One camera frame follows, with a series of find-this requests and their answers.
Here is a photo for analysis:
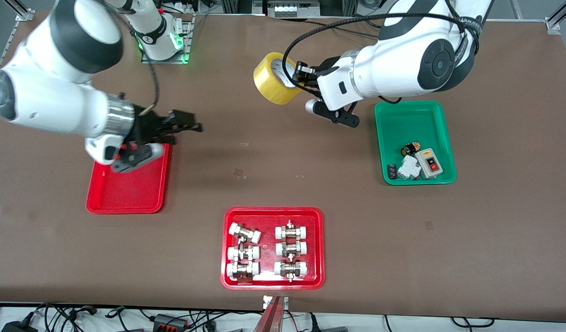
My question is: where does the yellow packing tape roll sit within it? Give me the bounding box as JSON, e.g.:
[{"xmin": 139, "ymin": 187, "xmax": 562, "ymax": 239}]
[{"xmin": 254, "ymin": 52, "xmax": 306, "ymax": 106}]

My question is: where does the red plastic tray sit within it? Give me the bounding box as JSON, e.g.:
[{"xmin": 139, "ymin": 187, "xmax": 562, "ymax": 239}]
[
  {"xmin": 85, "ymin": 143, "xmax": 172, "ymax": 215},
  {"xmin": 220, "ymin": 207, "xmax": 325, "ymax": 291}
]

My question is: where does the green plastic tray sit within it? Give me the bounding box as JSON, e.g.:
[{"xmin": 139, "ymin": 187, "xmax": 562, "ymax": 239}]
[{"xmin": 374, "ymin": 101, "xmax": 458, "ymax": 186}]

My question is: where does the grey power strip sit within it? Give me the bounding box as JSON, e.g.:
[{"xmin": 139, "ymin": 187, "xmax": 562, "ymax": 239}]
[{"xmin": 267, "ymin": 0, "xmax": 320, "ymax": 18}]

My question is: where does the white circuit breaker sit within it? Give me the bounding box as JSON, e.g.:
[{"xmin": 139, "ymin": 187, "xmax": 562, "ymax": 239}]
[{"xmin": 397, "ymin": 155, "xmax": 423, "ymax": 180}]

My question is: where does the metal fitting with white caps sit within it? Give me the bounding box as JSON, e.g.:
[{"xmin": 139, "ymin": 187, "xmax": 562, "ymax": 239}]
[
  {"xmin": 227, "ymin": 244, "xmax": 260, "ymax": 261},
  {"xmin": 226, "ymin": 261, "xmax": 260, "ymax": 281},
  {"xmin": 274, "ymin": 261, "xmax": 309, "ymax": 282},
  {"xmin": 229, "ymin": 222, "xmax": 262, "ymax": 244},
  {"xmin": 275, "ymin": 241, "xmax": 308, "ymax": 257},
  {"xmin": 275, "ymin": 220, "xmax": 309, "ymax": 240}
]

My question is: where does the black orange connector box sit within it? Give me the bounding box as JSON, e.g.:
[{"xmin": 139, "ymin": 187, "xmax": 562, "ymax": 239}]
[{"xmin": 152, "ymin": 314, "xmax": 190, "ymax": 332}]

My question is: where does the black power adapter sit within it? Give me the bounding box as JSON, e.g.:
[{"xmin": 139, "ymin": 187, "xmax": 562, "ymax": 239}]
[{"xmin": 0, "ymin": 320, "xmax": 39, "ymax": 332}]

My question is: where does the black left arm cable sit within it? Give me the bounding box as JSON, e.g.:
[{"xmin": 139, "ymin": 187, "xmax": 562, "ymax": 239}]
[{"xmin": 283, "ymin": 13, "xmax": 481, "ymax": 81}]

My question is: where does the black table cable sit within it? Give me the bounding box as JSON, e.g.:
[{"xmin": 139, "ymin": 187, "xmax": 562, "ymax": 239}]
[{"xmin": 307, "ymin": 20, "xmax": 380, "ymax": 39}]

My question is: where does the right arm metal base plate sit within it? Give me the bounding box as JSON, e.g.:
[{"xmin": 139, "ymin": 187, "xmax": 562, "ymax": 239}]
[{"xmin": 141, "ymin": 14, "xmax": 192, "ymax": 64}]

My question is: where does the grey push-button switch box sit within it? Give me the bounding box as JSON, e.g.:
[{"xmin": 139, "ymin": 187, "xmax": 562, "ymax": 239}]
[{"xmin": 415, "ymin": 148, "xmax": 444, "ymax": 179}]

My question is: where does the aluminium frame profile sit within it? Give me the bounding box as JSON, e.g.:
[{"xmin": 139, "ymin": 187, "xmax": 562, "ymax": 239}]
[
  {"xmin": 6, "ymin": 0, "xmax": 36, "ymax": 22},
  {"xmin": 545, "ymin": 0, "xmax": 566, "ymax": 35}
]

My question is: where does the aluminium camera stand profile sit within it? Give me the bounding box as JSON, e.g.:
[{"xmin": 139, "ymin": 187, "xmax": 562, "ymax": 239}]
[{"xmin": 253, "ymin": 295, "xmax": 289, "ymax": 332}]

